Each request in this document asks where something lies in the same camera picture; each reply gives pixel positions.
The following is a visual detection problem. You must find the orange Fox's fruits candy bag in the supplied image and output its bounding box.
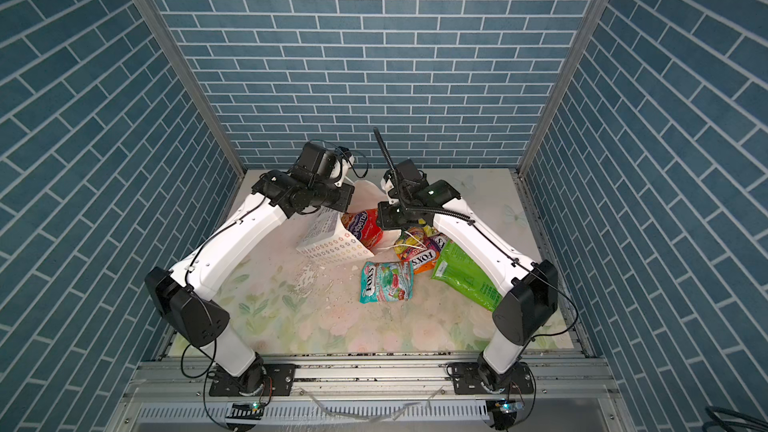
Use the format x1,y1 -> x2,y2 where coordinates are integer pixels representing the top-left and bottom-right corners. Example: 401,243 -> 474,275
394,226 -> 447,274

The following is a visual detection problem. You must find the white patterned paper bag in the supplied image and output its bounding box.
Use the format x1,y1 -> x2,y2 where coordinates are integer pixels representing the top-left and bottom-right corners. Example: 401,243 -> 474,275
296,180 -> 399,266

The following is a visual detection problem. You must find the red snack packet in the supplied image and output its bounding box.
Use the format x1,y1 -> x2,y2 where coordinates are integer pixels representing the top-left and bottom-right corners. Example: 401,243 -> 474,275
341,208 -> 383,250

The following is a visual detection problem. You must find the green snack packet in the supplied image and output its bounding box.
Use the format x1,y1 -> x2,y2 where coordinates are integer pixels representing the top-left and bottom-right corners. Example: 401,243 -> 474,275
432,241 -> 502,311

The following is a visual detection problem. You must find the teal snack packet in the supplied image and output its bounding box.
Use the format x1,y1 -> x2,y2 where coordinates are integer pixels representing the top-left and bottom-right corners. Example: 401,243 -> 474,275
360,262 -> 414,304

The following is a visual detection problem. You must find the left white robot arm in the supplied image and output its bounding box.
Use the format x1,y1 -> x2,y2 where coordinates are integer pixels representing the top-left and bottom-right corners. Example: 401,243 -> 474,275
145,141 -> 355,396

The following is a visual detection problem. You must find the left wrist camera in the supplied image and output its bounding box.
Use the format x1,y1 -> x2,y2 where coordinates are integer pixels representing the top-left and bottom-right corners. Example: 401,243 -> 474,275
334,146 -> 355,187

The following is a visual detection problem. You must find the white cable on rail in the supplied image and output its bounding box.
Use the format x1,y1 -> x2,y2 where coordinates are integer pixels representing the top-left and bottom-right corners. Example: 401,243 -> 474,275
298,386 -> 445,422

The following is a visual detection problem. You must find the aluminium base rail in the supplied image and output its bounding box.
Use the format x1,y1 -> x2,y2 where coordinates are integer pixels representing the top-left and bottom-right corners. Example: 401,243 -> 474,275
107,353 -> 632,431

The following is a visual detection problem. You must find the black cable bottom corner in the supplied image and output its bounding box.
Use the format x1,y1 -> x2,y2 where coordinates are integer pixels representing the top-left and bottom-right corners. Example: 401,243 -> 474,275
704,406 -> 768,432

